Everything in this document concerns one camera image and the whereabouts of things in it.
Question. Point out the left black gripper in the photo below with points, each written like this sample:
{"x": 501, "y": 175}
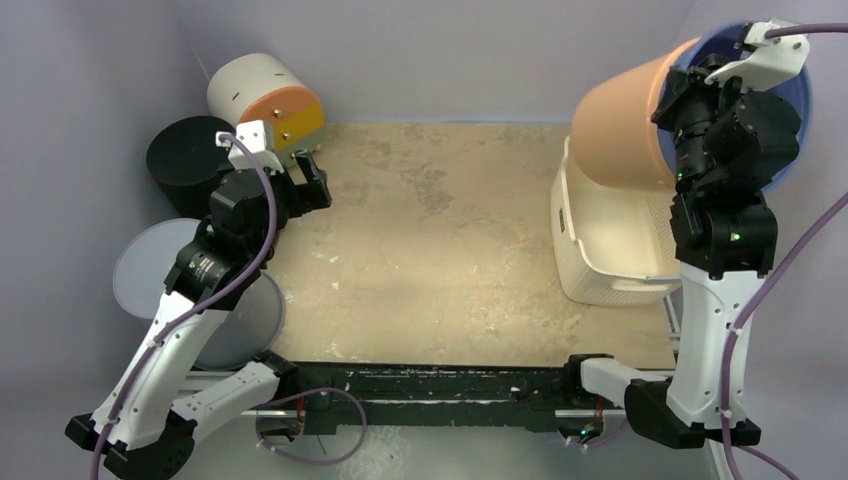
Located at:
{"x": 311, "y": 195}

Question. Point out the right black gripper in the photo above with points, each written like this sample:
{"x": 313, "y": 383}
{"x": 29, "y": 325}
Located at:
{"x": 680, "y": 91}

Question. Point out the orange bucket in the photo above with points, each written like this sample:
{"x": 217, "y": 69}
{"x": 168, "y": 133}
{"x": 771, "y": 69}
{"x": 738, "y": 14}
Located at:
{"x": 613, "y": 140}

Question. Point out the black large bucket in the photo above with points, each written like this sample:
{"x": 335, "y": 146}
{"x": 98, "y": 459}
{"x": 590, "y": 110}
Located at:
{"x": 186, "y": 163}

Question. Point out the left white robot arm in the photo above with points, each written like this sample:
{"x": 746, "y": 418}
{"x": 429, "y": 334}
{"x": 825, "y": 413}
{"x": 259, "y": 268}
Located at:
{"x": 145, "y": 429}

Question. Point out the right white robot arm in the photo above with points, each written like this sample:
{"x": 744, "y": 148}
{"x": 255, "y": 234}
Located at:
{"x": 725, "y": 243}

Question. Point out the white orange yellow drum toy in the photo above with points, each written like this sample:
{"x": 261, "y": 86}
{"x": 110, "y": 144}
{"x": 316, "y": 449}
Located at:
{"x": 257, "y": 86}

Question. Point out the cream laundry basket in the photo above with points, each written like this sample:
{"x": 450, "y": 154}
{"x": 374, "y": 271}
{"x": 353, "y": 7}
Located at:
{"x": 613, "y": 247}

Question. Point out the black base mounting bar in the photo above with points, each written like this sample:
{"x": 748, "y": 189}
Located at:
{"x": 327, "y": 395}

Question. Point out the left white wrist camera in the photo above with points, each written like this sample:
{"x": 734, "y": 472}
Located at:
{"x": 257, "y": 136}

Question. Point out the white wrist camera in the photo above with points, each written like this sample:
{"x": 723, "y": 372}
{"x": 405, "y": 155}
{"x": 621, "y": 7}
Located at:
{"x": 771, "y": 61}
{"x": 257, "y": 136}

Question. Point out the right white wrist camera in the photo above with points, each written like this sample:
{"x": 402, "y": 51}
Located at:
{"x": 771, "y": 61}

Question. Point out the aluminium rail frame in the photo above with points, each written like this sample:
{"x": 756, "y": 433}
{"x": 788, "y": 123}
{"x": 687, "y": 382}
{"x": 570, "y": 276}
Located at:
{"x": 645, "y": 397}

